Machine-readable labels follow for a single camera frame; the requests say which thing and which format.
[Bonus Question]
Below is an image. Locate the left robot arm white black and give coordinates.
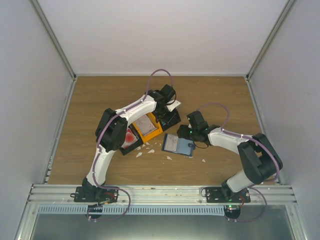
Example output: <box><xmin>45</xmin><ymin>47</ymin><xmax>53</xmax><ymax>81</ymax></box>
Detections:
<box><xmin>75</xmin><ymin>84</ymin><xmax>181</xmax><ymax>202</ymax></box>

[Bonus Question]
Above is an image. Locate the navy blue card holder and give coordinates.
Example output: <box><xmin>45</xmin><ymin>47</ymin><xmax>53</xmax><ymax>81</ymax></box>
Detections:
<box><xmin>162</xmin><ymin>133</ymin><xmax>196</xmax><ymax>157</ymax></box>

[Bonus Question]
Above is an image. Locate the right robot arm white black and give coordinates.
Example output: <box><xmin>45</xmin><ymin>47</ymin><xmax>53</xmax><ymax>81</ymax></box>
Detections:
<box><xmin>177</xmin><ymin>111</ymin><xmax>283</xmax><ymax>203</ymax></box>

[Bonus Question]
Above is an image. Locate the red white card stack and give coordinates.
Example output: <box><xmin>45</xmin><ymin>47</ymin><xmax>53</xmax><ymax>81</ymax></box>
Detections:
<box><xmin>121</xmin><ymin>128</ymin><xmax>138</xmax><ymax>149</ymax></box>

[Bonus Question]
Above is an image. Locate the white vip card stack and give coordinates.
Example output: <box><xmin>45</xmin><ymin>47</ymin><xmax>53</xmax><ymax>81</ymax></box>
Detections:
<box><xmin>135</xmin><ymin>115</ymin><xmax>156</xmax><ymax>136</ymax></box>

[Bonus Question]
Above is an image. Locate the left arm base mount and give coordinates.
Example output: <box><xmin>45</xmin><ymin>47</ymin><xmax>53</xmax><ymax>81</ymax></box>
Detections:
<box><xmin>70</xmin><ymin>186</ymin><xmax>119</xmax><ymax>204</ymax></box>

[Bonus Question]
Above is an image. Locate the orange bin with cards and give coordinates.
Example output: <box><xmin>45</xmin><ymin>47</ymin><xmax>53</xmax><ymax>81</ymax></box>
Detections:
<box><xmin>133</xmin><ymin>112</ymin><xmax>163</xmax><ymax>144</ymax></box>

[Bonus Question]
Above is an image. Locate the aluminium rail frame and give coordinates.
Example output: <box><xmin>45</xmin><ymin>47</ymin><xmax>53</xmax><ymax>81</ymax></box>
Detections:
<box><xmin>27</xmin><ymin>184</ymin><xmax>297</xmax><ymax>205</ymax></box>

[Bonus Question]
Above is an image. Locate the slotted cable duct grey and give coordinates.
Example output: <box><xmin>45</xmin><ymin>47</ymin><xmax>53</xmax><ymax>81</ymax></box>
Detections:
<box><xmin>38</xmin><ymin>204</ymin><xmax>225</xmax><ymax>216</ymax></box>

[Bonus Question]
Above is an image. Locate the black bin with red cards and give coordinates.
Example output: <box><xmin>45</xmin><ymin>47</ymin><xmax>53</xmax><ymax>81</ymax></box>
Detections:
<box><xmin>120</xmin><ymin>124</ymin><xmax>144</xmax><ymax>156</ymax></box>

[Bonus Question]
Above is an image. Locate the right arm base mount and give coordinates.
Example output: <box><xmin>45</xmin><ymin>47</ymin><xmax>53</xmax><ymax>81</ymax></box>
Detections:
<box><xmin>200</xmin><ymin>186</ymin><xmax>251</xmax><ymax>204</ymax></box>

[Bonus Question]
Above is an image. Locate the black bin with teal cards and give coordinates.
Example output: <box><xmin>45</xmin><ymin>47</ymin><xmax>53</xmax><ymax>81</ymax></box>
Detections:
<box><xmin>159</xmin><ymin>109</ymin><xmax>181</xmax><ymax>132</ymax></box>

